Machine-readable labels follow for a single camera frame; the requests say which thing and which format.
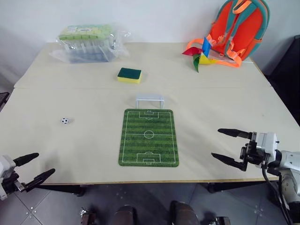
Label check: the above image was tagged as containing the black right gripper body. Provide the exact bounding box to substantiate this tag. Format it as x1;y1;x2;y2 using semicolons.
240;132;270;169

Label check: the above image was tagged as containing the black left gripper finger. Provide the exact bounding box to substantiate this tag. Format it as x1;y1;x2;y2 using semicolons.
24;168;56;192
13;152;40;167

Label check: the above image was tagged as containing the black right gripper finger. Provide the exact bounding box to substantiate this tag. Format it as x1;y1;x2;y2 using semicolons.
210;152;248;172
217;127;253;139

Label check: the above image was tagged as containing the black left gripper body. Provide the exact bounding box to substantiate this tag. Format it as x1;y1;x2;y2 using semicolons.
1;172;27;195

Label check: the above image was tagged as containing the green soccer field mat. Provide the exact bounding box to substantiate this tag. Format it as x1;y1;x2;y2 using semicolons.
118;108;180;168

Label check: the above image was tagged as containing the dark metal-edged shape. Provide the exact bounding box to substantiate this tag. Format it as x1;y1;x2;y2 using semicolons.
79;206;98;225
210;216;232;225

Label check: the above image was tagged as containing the dark object beside table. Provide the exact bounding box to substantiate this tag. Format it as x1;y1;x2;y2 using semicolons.
0;91;10;113

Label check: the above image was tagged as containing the dark rounded shape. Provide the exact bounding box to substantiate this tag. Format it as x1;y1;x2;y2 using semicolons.
112;204;139;225
169;200;200;225

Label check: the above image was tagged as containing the colourful paper pinwheel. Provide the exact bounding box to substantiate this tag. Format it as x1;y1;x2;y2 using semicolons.
181;37;220;73

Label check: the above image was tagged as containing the small white goal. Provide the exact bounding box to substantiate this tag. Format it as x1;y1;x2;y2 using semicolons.
135;93;165;109

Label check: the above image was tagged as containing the orange and teal backpack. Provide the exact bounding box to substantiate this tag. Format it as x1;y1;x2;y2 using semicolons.
187;0;270;69

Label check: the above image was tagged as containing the yellow and green sponge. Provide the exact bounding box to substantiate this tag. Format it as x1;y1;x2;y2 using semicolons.
117;67;143;84

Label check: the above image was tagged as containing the plastic-wrapped sponge pack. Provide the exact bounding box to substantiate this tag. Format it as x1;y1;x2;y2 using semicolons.
48;22;131;64

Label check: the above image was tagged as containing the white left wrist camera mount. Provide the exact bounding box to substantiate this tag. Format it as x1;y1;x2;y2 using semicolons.
0;154;16;201

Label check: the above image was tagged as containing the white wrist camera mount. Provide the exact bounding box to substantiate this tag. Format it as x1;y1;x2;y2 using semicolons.
255;132;280;158
0;154;16;201

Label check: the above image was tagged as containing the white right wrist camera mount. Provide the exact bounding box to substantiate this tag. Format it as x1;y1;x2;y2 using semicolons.
255;132;280;158

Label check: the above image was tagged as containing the black table frame bar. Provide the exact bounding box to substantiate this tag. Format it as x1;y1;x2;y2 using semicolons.
205;180;280;194

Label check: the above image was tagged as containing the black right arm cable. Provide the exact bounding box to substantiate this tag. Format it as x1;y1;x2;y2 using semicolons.
261;163;295;225

